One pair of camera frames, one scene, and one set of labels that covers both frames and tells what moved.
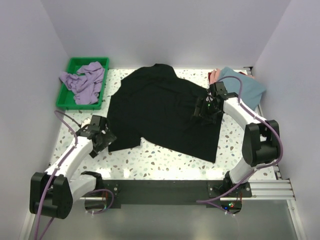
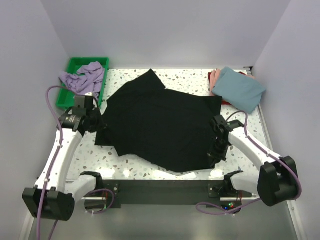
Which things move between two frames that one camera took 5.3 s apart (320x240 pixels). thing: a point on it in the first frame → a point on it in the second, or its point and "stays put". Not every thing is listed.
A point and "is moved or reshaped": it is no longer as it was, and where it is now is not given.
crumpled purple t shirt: x=86 y=82 stays put
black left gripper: x=108 y=138 → x=101 y=125
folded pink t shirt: x=214 y=75 stays put
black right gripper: x=208 y=119 → x=215 y=157
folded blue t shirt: x=252 y=90 stays put
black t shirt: x=152 y=103 is moved or reshaped
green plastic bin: x=66 y=99 stays put
